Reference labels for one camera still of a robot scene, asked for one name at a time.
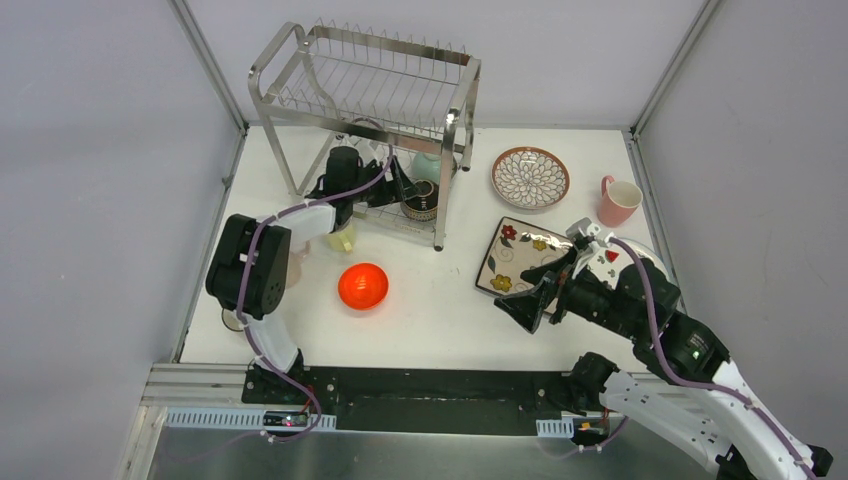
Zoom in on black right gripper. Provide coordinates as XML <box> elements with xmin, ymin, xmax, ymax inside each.
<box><xmin>492</xmin><ymin>245</ymin><xmax>643</xmax><ymax>342</ymax></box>

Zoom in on brown patterned ceramic bowl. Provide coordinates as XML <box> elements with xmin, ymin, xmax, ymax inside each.
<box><xmin>400</xmin><ymin>180</ymin><xmax>439</xmax><ymax>222</ymax></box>

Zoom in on mint green ceramic bowl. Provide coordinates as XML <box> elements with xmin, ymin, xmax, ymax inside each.
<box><xmin>410</xmin><ymin>152</ymin><xmax>442</xmax><ymax>185</ymax></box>

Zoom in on stainless steel dish rack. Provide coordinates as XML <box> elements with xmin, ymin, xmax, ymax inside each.
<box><xmin>248</xmin><ymin>22</ymin><xmax>482</xmax><ymax>251</ymax></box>

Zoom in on orange plastic bowl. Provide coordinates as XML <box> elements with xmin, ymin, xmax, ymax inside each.
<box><xmin>337</xmin><ymin>263</ymin><xmax>390</xmax><ymax>311</ymax></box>

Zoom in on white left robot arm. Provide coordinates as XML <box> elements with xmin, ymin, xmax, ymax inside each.
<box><xmin>205</xmin><ymin>146</ymin><xmax>420</xmax><ymax>405</ymax></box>

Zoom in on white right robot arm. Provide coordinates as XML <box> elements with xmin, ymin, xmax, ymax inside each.
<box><xmin>495</xmin><ymin>241</ymin><xmax>833</xmax><ymax>479</ymax></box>

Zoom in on square flower pattern plate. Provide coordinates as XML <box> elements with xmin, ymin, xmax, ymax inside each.
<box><xmin>474</xmin><ymin>217</ymin><xmax>572</xmax><ymax>297</ymax></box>

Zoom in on watermelon pattern round plate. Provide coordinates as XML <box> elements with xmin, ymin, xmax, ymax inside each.
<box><xmin>586</xmin><ymin>238</ymin><xmax>672</xmax><ymax>289</ymax></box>

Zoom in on pale yellow ceramic mug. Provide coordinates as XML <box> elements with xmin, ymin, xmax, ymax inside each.
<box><xmin>325</xmin><ymin>223</ymin><xmax>357</xmax><ymax>253</ymax></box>

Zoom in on round floral pattern plate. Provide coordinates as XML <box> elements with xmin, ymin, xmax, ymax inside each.
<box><xmin>491</xmin><ymin>146</ymin><xmax>571</xmax><ymax>210</ymax></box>

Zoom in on pink ceramic mug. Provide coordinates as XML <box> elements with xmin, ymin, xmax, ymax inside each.
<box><xmin>597</xmin><ymin>175</ymin><xmax>644</xmax><ymax>227</ymax></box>

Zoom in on small clear glass cup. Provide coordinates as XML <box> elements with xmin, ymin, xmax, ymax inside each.
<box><xmin>221</xmin><ymin>310</ymin><xmax>245</xmax><ymax>332</ymax></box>

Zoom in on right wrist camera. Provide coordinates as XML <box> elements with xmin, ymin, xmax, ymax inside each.
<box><xmin>566</xmin><ymin>217</ymin><xmax>601</xmax><ymax>250</ymax></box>

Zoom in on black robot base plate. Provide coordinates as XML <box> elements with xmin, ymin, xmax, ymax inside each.
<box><xmin>241</xmin><ymin>366</ymin><xmax>598</xmax><ymax>437</ymax></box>

